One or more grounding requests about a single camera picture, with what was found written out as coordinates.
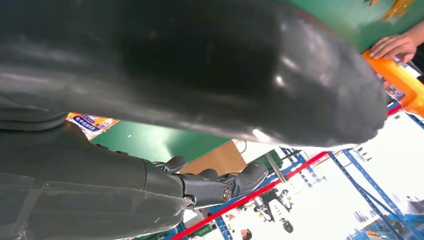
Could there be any blue metal rack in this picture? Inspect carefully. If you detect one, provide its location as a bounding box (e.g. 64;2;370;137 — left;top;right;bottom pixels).
327;100;424;240
208;145;329;240

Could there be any background robot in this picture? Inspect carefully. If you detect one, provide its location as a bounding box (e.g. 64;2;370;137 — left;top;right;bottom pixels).
253;188;296;234

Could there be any red pole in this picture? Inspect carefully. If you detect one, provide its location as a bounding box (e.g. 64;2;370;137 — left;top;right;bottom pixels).
170;104;402;240

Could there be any yellow taped film patch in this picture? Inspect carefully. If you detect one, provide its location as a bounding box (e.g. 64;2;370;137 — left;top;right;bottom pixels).
369;0;418;21

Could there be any green plastic crate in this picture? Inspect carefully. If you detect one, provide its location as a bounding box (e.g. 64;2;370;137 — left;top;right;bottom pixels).
251;149;284;173
195;223;218;238

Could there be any brown cardboard box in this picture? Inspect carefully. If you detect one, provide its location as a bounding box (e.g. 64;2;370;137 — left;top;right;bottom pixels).
178;139;248;176

